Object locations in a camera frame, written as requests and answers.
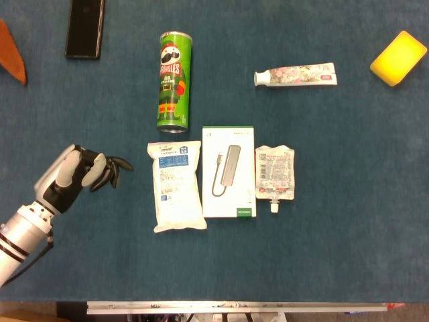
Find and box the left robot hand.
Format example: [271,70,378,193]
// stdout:
[33,144,135,215]

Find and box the white soft pack bag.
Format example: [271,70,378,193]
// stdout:
[147,140,208,234]

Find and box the brown leather pouch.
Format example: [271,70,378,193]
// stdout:
[0,19,27,86]

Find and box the green Pringles can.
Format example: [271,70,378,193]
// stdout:
[156,31,193,134]

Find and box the black rectangular case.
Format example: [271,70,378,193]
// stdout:
[64,0,106,60]

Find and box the white USB hub box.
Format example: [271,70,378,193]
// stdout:
[202,125,258,219]

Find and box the white spout pouch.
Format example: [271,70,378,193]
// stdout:
[255,144,296,215]

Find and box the floral toothpaste tube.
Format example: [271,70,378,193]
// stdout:
[253,62,339,87]

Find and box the blue table cloth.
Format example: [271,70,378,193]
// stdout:
[0,0,429,303]

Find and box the yellow sponge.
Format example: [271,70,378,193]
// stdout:
[369,30,428,88]

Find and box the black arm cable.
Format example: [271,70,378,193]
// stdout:
[0,228,55,288]

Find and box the aluminium frame rail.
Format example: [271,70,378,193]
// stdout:
[86,301,406,315]

